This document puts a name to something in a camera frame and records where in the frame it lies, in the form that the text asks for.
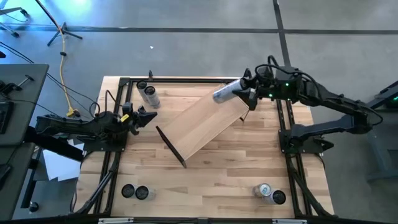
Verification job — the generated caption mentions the white paper sheets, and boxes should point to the white paper sheets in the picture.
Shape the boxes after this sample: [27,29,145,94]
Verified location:
[42,139,85,183]

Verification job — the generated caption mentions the black clamp tool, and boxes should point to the black clamp tool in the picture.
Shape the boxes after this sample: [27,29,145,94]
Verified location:
[0,74,35,96]

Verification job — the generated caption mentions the black keyboard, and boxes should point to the black keyboard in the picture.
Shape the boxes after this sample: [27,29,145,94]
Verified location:
[0,101,15,135]

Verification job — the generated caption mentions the white chair base legs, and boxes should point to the white chair base legs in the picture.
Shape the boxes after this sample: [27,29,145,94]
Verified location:
[0,6,31,39]

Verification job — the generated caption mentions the white can with blue band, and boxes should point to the white can with blue band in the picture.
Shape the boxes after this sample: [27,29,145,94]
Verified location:
[144,85,162,110]
[121,183,137,199]

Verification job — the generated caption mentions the Celsius Peach Vibe can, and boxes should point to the Celsius Peach Vibe can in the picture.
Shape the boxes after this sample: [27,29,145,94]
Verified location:
[136,80,152,105]

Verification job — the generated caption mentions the grey desk frame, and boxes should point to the grey desk frame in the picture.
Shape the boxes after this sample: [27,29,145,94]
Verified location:
[357,80,398,183]

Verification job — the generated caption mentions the yellow floor cable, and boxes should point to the yellow floor cable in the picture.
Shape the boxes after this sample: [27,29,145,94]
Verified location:
[58,30,81,118]

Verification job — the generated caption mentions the grey desk top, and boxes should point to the grey desk top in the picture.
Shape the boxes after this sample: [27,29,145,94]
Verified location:
[0,142,35,222]
[0,63,50,147]

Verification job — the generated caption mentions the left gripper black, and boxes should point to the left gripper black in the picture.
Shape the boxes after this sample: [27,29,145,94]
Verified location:
[122,105,159,136]

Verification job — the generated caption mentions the black support beam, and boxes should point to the black support beam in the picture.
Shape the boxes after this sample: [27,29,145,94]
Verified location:
[24,126,85,162]

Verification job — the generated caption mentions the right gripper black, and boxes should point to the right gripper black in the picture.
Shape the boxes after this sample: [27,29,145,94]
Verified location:
[232,65,276,111]

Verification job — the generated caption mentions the slim beverage can black lid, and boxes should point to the slim beverage can black lid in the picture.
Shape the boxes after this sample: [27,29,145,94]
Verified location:
[263,189,287,206]
[212,78,246,105]

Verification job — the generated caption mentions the silver Celsius beverage can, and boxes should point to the silver Celsius beverage can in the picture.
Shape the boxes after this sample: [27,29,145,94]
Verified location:
[134,185,156,202]

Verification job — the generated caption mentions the black tripod stand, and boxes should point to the black tripod stand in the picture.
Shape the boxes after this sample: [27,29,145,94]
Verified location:
[34,0,83,47]

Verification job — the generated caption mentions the silver metal bracket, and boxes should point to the silver metal bracket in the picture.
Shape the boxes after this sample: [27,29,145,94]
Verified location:
[272,218,308,224]
[98,217,134,224]

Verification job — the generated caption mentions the beverage can with silver lid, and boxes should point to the beverage can with silver lid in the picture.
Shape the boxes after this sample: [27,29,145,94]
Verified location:
[252,182,273,198]

